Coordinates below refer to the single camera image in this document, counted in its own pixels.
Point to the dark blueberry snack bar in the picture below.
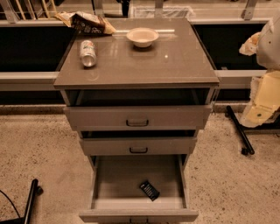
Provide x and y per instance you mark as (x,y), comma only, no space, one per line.
(151,192)

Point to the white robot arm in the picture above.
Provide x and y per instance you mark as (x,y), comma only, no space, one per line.
(265,91)

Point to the grey drawer cabinet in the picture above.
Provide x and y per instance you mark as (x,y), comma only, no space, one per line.
(176,50)

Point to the top grey drawer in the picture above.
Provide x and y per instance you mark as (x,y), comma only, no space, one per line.
(138,118)

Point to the middle grey drawer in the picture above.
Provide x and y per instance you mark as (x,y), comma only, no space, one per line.
(137,146)

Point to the bottom grey open drawer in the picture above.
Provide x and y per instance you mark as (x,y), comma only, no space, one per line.
(117,197)

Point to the white bowl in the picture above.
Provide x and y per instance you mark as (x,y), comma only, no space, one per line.
(142,37)

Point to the silver soda can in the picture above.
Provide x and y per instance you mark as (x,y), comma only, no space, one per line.
(87,53)

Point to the grey metal railing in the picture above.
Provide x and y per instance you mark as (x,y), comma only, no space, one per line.
(88,79)

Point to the clear plastic bin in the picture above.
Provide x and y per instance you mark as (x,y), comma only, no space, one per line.
(166,12)

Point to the brown chip bag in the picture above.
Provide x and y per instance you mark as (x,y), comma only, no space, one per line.
(86,23)

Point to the black stand leg right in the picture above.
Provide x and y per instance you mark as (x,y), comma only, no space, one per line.
(247,149)

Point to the black stand leg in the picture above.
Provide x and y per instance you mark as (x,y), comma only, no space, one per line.
(35,190)
(247,149)

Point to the black stand leg left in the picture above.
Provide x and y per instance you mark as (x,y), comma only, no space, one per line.
(35,190)

